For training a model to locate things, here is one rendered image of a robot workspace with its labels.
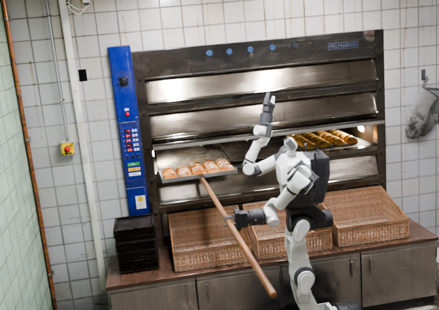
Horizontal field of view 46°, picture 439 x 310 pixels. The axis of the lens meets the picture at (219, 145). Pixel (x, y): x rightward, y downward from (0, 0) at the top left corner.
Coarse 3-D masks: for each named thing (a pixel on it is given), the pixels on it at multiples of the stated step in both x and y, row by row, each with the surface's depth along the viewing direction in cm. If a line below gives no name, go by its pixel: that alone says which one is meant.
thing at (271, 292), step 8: (208, 192) 326; (216, 200) 305; (224, 216) 279; (232, 224) 266; (232, 232) 258; (240, 240) 245; (248, 256) 227; (256, 264) 218; (256, 272) 213; (264, 280) 204; (272, 288) 197; (272, 296) 194
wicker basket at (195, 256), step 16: (224, 208) 402; (176, 224) 397; (192, 224) 399; (208, 224) 400; (176, 240) 396; (192, 240) 397; (208, 240) 399; (224, 240) 401; (176, 256) 355; (192, 256) 357; (208, 256) 376; (224, 256) 375; (240, 256) 362; (176, 272) 358
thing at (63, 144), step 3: (63, 141) 374; (69, 141) 372; (72, 141) 371; (60, 144) 369; (63, 144) 369; (66, 144) 370; (69, 144) 370; (75, 144) 376; (63, 147) 370; (72, 147) 371; (75, 147) 374; (63, 150) 370; (72, 150) 371; (75, 150) 373; (63, 153) 371; (66, 153) 371; (69, 153) 371; (72, 153) 372; (75, 153) 372
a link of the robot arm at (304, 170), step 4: (296, 168) 266; (300, 168) 269; (304, 168) 269; (308, 168) 278; (292, 172) 264; (304, 172) 269; (308, 172) 268; (288, 176) 265; (292, 176) 264; (308, 176) 269; (312, 176) 268; (288, 180) 266; (312, 180) 265; (312, 184) 264; (308, 188) 263
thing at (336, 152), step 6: (330, 150) 415; (336, 150) 413; (342, 150) 412; (348, 150) 413; (354, 150) 414; (360, 150) 414; (366, 150) 415; (372, 150) 416; (330, 156) 411; (234, 162) 404; (240, 162) 403; (258, 162) 403; (156, 174) 392
